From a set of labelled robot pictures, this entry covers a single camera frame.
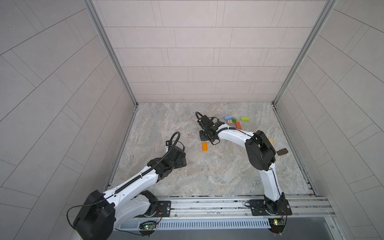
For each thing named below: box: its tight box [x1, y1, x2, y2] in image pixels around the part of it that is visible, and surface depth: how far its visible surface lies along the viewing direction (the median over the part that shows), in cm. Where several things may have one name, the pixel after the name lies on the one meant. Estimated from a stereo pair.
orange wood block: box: [202, 142, 208, 152], surface depth 95 cm
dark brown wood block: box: [276, 148, 289, 156], surface depth 91 cm
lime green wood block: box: [241, 116, 251, 122], surface depth 110 cm
